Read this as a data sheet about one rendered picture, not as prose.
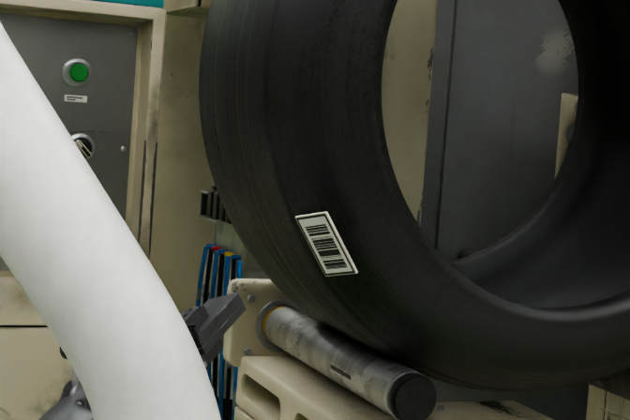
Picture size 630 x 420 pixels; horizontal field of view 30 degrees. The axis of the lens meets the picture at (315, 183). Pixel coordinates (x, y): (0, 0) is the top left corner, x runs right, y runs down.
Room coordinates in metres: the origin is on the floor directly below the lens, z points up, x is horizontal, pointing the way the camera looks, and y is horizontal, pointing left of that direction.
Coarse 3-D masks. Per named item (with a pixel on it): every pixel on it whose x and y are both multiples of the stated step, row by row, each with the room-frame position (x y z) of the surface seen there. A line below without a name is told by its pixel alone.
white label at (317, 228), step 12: (300, 216) 0.99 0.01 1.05; (312, 216) 0.98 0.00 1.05; (324, 216) 0.97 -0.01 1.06; (312, 228) 0.99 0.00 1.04; (324, 228) 0.98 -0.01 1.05; (312, 240) 0.99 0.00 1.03; (324, 240) 0.98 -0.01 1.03; (336, 240) 0.97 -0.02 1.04; (324, 252) 0.99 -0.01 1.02; (336, 252) 0.98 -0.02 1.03; (348, 252) 0.98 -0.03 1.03; (324, 264) 1.00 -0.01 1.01; (336, 264) 0.99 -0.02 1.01; (348, 264) 0.98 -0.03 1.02
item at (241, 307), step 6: (240, 306) 0.89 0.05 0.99; (234, 312) 0.88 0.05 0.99; (240, 312) 0.89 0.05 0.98; (228, 318) 0.87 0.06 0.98; (234, 318) 0.88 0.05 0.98; (222, 324) 0.86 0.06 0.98; (228, 324) 0.87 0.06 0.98; (216, 330) 0.85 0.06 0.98; (222, 330) 0.86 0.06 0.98; (210, 336) 0.85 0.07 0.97; (216, 336) 0.85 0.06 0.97; (204, 342) 0.84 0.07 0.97; (210, 342) 0.84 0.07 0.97; (216, 342) 0.85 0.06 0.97; (198, 348) 0.84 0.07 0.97; (204, 348) 0.84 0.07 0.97; (210, 348) 0.84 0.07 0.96
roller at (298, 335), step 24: (288, 312) 1.29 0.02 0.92; (288, 336) 1.24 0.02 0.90; (312, 336) 1.19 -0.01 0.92; (336, 336) 1.17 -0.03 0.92; (312, 360) 1.18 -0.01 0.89; (336, 360) 1.12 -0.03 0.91; (360, 360) 1.08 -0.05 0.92; (384, 360) 1.06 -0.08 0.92; (360, 384) 1.06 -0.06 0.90; (384, 384) 1.02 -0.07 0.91; (408, 384) 1.00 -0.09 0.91; (432, 384) 1.02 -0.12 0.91; (384, 408) 1.02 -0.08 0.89; (408, 408) 1.01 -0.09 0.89; (432, 408) 1.01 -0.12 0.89
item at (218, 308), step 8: (224, 296) 0.90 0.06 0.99; (232, 296) 0.89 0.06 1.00; (240, 296) 0.89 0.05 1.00; (208, 304) 0.89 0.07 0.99; (216, 304) 0.89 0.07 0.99; (224, 304) 0.88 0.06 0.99; (232, 304) 0.88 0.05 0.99; (208, 312) 0.87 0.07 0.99; (216, 312) 0.87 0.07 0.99; (224, 312) 0.87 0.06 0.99; (208, 320) 0.86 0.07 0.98; (216, 320) 0.86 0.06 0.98; (224, 320) 0.87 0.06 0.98; (200, 328) 0.85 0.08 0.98; (208, 328) 0.85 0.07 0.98; (216, 328) 0.85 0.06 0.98; (208, 336) 0.84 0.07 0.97; (200, 344) 0.83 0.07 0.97
